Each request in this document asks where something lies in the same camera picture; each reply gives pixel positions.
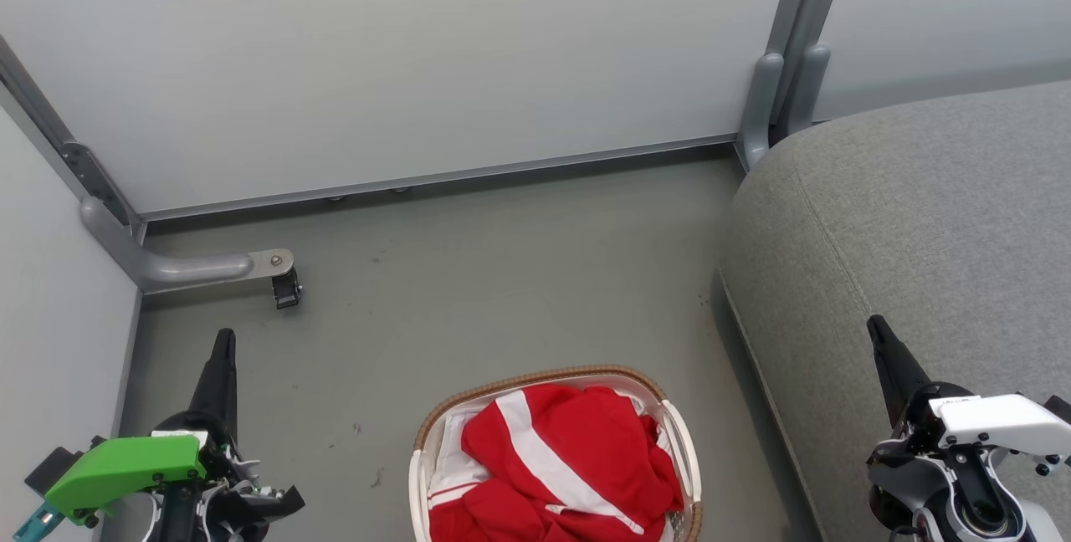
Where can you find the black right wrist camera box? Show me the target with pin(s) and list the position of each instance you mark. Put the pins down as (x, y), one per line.
(1059, 408)

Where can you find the white basket liner cloth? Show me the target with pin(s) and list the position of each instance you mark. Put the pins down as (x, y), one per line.
(452, 450)

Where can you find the grey tubular partition foot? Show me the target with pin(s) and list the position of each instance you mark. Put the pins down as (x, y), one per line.
(757, 107)
(184, 268)
(810, 82)

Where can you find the grey fabric sofa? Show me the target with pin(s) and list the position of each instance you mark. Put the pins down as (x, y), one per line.
(920, 216)

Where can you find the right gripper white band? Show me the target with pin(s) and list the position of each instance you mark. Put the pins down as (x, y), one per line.
(996, 421)

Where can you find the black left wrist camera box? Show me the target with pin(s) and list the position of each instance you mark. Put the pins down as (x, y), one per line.
(52, 465)

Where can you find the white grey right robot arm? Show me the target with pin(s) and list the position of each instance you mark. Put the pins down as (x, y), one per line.
(891, 475)

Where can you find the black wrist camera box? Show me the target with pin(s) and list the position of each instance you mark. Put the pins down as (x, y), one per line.
(1059, 408)
(52, 465)

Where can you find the grey corner partition post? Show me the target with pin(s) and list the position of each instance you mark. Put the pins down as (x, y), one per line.
(92, 174)

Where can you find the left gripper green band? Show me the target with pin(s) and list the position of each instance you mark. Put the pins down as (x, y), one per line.
(125, 467)

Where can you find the black caster wheel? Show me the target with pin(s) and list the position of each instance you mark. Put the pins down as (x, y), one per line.
(286, 291)

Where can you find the white laundry basket brown rim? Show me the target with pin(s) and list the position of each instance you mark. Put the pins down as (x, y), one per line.
(422, 475)

